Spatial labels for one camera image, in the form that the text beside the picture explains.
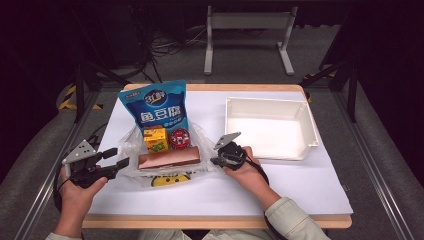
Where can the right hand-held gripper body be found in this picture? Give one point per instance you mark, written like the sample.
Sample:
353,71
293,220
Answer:
231,155

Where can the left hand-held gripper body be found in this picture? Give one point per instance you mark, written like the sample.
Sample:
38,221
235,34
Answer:
85,166

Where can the clear smiley-face plastic bag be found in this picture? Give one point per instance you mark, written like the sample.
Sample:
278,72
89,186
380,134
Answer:
200,140

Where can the yellow drink carton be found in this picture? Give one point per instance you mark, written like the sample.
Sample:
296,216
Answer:
156,140

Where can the white plastic bin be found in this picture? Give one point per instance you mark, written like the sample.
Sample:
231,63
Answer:
270,130

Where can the red candy cup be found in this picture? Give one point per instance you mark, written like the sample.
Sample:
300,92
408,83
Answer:
180,138

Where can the copper brown box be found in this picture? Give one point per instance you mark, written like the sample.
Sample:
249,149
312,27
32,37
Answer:
170,158

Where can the blue snack packet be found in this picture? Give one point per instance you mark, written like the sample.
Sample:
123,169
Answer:
156,106

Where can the person's right hand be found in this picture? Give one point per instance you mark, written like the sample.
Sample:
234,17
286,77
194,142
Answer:
250,176

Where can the person's left hand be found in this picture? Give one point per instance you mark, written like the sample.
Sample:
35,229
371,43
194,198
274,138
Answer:
78,200

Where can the yellow black hazard tape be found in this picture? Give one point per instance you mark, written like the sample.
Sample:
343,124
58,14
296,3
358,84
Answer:
68,98

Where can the black metal stand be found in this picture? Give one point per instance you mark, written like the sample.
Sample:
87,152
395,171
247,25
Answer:
351,96
79,90

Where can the white table cover sheet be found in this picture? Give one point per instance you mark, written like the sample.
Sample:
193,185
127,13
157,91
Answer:
300,186

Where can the grey metal stand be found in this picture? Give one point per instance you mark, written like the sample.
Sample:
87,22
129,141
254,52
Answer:
250,20

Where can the aluminium frame rail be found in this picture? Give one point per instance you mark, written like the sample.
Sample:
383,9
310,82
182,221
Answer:
46,186
373,173

